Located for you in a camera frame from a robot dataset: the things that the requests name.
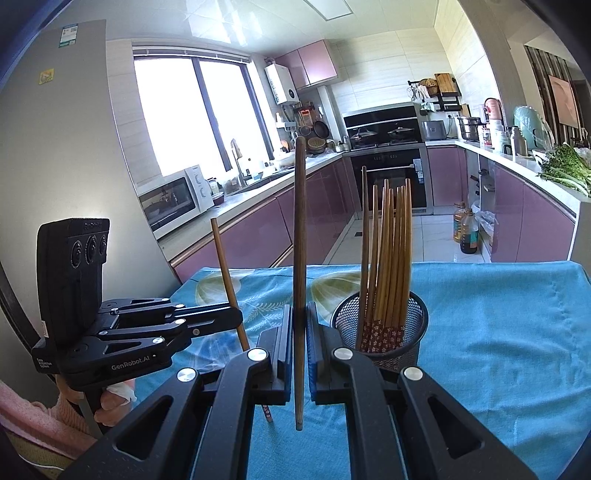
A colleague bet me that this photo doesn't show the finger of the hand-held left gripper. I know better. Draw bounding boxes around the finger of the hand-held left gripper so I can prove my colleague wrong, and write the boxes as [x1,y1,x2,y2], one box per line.
[106,304,244,356]
[98,298,186,320]

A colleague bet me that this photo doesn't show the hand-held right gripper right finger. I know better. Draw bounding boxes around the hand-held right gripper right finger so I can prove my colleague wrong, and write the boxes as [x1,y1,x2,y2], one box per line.
[306,301,539,480]

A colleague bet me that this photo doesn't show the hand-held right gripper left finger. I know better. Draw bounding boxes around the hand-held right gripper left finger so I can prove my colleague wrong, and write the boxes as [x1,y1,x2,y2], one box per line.
[60,305,295,480]

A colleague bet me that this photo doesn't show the light wooden chopstick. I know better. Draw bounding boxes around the light wooden chopstick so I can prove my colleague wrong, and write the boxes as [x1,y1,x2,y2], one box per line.
[211,218,274,424]

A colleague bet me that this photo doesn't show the black mesh utensil holder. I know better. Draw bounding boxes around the black mesh utensil holder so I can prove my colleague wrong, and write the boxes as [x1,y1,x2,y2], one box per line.
[330,292,429,372]

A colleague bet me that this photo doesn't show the bunch of wooden chopsticks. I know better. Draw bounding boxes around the bunch of wooden chopsticks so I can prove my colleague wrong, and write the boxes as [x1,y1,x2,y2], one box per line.
[365,179,414,354]

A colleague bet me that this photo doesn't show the dark brown chopstick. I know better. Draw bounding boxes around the dark brown chopstick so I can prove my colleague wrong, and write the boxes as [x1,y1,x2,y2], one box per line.
[293,137,308,431]
[355,165,370,352]

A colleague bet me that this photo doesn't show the person's left forearm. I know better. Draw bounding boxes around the person's left forearm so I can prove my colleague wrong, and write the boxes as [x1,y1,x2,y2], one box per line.
[0,378,100,464]

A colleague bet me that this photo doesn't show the person's left hand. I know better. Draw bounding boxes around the person's left hand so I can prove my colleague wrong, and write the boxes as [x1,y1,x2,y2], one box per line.
[93,379,138,428]

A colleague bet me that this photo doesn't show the pink kitchen base cabinets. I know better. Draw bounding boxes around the pink kitchen base cabinets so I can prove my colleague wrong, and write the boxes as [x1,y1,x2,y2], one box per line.
[427,144,591,265]
[168,157,358,284]

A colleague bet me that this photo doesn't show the white microwave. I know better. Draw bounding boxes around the white microwave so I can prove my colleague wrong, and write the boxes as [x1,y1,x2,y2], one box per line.
[137,167,215,241]

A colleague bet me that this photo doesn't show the grey refrigerator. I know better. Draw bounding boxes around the grey refrigerator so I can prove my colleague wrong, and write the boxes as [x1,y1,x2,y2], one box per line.
[0,22,183,384]

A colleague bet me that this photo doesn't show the steel kitchen faucet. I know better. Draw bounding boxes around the steel kitchen faucet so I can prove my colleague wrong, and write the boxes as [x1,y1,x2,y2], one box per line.
[230,138,246,185]

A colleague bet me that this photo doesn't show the blue floral tablecloth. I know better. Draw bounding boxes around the blue floral tablecloth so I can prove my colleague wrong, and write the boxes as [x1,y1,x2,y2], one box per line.
[134,262,587,480]

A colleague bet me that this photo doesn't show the kitchen window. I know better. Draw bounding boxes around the kitchen window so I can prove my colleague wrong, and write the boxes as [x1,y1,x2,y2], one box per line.
[133,54,273,185]

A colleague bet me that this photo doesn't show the yellow cooking oil bottle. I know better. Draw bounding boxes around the yellow cooking oil bottle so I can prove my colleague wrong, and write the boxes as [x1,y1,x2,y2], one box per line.
[452,203,468,244]

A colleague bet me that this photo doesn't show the black integrated stove oven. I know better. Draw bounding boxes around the black integrated stove oven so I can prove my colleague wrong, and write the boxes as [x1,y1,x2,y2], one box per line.
[342,104,432,215]

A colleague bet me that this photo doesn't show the dark sauce bottle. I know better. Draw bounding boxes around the dark sauce bottle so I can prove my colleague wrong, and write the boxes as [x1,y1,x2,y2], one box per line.
[460,209,479,254]

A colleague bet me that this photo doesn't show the clear plastic bag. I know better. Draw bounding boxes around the clear plastic bag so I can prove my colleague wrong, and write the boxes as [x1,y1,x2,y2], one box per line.
[473,210,499,250]

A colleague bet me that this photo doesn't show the steel stockpot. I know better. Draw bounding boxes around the steel stockpot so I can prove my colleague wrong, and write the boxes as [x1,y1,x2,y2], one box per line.
[457,116,483,140]

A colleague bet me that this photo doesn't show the bunch of green vegetables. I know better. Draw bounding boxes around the bunch of green vegetables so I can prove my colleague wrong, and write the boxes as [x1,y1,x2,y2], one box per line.
[538,144,591,197]

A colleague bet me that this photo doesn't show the mint green air fryer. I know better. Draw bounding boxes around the mint green air fryer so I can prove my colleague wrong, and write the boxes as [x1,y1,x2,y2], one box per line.
[513,105,555,151]

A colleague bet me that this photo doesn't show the ceiling light panel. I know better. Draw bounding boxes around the ceiling light panel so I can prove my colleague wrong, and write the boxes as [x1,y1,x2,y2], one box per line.
[305,0,354,21]

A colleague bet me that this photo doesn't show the white wall water heater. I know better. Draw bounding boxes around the white wall water heater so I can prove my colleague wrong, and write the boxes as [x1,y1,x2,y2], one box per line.
[264,64,298,104]

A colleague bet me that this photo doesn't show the pink wall cabinets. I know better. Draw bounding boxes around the pink wall cabinets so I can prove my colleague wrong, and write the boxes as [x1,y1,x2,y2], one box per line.
[274,39,340,90]

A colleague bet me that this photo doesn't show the black wall spice rack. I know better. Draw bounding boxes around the black wall spice rack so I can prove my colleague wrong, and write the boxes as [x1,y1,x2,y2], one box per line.
[407,73,462,114]

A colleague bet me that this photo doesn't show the pink wall picture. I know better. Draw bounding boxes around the pink wall picture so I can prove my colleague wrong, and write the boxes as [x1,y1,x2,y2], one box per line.
[549,75,581,129]

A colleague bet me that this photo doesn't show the dark striped wall panel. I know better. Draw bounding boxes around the dark striped wall panel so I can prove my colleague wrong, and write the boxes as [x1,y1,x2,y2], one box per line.
[524,45,585,144]

